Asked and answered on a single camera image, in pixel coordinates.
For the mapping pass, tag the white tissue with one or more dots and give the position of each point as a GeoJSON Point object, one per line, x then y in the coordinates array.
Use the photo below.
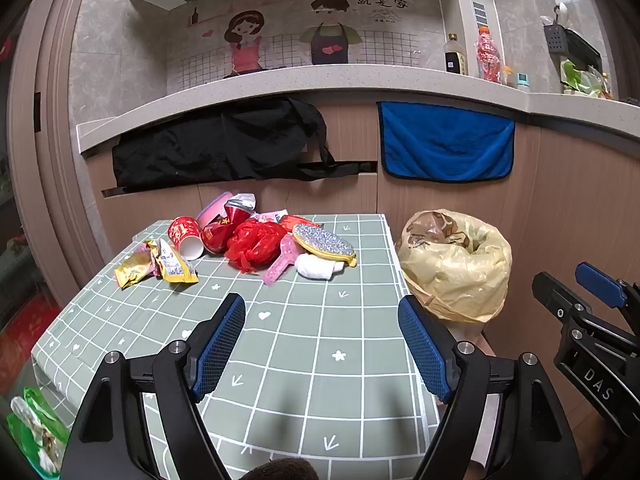
{"type": "Point", "coordinates": [315, 266]}

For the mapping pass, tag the red packet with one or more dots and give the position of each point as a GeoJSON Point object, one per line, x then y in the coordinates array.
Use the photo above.
{"type": "Point", "coordinates": [300, 221]}

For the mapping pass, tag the green vegetables bag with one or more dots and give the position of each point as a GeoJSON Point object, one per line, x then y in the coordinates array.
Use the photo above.
{"type": "Point", "coordinates": [582, 80]}

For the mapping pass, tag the dark fuzzy rounded thing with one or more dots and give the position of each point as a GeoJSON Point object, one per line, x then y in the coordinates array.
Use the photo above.
{"type": "Point", "coordinates": [282, 470]}

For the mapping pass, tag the red cup with silver rim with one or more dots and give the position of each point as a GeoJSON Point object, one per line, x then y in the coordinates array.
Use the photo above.
{"type": "Point", "coordinates": [239, 212]}

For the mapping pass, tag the red plastic bag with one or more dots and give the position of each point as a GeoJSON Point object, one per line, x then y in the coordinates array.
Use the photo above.
{"type": "Point", "coordinates": [255, 245]}

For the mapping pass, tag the green snack bag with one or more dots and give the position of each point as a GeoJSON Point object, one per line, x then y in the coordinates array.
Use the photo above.
{"type": "Point", "coordinates": [37, 430]}

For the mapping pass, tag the red drink bottle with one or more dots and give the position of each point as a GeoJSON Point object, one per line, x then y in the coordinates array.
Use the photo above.
{"type": "Point", "coordinates": [488, 55]}

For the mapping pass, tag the glittery hairbrush yellow rim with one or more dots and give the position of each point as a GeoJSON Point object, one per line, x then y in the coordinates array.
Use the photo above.
{"type": "Point", "coordinates": [322, 242]}

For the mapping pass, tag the white wall unit with vent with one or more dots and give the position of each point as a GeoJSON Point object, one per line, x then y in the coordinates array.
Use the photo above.
{"type": "Point", "coordinates": [477, 15]}

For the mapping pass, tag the small orange bottle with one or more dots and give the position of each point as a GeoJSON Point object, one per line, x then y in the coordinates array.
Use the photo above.
{"type": "Point", "coordinates": [508, 77]}

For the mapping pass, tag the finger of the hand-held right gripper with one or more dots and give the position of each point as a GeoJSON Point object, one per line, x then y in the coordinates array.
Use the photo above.
{"type": "Point", "coordinates": [600, 282]}
{"type": "Point", "coordinates": [550, 292]}

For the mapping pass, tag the grey stone countertop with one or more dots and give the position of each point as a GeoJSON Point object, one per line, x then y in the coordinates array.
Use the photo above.
{"type": "Point", "coordinates": [350, 82]}

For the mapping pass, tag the small teal container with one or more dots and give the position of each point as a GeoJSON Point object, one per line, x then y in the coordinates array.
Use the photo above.
{"type": "Point", "coordinates": [523, 81]}

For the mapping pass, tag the colourful printed paper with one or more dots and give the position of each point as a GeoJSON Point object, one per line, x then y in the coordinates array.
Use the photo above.
{"type": "Point", "coordinates": [272, 216]}

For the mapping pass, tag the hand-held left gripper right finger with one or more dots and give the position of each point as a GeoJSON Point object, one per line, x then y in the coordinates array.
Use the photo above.
{"type": "Point", "coordinates": [425, 350]}

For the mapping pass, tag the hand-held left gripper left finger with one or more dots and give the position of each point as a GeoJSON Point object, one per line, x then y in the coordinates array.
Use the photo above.
{"type": "Point", "coordinates": [222, 345]}

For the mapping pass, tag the pink hand mirror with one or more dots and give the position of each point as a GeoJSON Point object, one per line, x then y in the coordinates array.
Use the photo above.
{"type": "Point", "coordinates": [279, 262]}

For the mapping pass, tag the blue towel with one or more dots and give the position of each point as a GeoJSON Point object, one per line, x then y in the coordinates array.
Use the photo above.
{"type": "Point", "coordinates": [445, 140]}

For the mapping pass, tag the crushed red paper cup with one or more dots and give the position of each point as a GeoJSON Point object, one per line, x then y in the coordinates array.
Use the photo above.
{"type": "Point", "coordinates": [217, 235]}

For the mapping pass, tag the black wall rack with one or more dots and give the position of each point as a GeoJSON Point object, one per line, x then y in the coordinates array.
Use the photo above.
{"type": "Point", "coordinates": [575, 42]}

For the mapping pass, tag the black hanging cloth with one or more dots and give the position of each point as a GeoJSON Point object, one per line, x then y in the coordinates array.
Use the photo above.
{"type": "Point", "coordinates": [215, 145]}

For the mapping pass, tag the yellow white snack wrapper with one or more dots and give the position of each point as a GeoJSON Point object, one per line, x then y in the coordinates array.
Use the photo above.
{"type": "Point", "coordinates": [172, 262]}

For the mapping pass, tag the gold snack wrapper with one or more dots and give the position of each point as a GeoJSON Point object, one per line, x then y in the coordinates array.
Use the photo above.
{"type": "Point", "coordinates": [134, 267]}

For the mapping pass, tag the dark sauce bottle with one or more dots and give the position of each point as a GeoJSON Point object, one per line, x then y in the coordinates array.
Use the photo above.
{"type": "Point", "coordinates": [455, 60]}

